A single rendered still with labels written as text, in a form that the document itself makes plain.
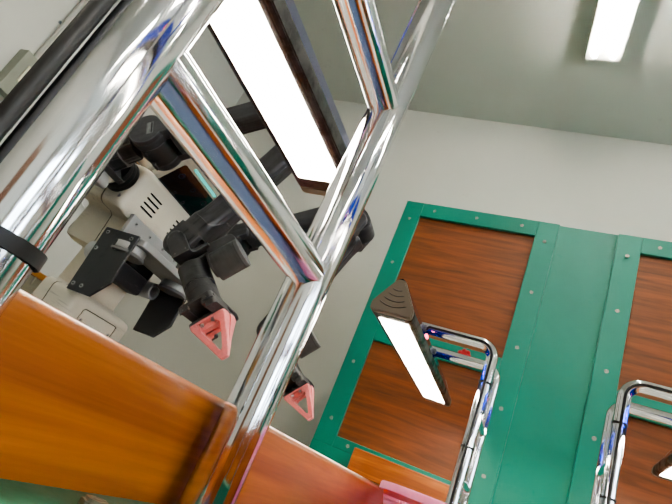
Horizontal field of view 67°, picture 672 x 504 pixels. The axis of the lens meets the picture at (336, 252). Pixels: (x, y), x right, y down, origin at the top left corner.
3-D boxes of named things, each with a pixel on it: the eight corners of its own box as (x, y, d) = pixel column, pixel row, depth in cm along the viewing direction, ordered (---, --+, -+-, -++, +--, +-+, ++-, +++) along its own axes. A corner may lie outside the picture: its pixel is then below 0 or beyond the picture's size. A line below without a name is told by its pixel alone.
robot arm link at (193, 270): (186, 279, 97) (170, 264, 92) (217, 262, 97) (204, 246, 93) (195, 307, 93) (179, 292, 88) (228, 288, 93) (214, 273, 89)
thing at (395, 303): (368, 307, 91) (382, 273, 94) (422, 398, 142) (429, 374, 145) (410, 318, 88) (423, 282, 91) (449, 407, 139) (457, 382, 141)
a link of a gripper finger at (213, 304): (249, 352, 84) (232, 309, 90) (229, 336, 78) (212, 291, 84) (214, 373, 84) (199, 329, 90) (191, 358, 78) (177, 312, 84)
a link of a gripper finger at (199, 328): (255, 357, 86) (238, 315, 92) (236, 342, 80) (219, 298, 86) (221, 377, 86) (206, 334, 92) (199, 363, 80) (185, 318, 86)
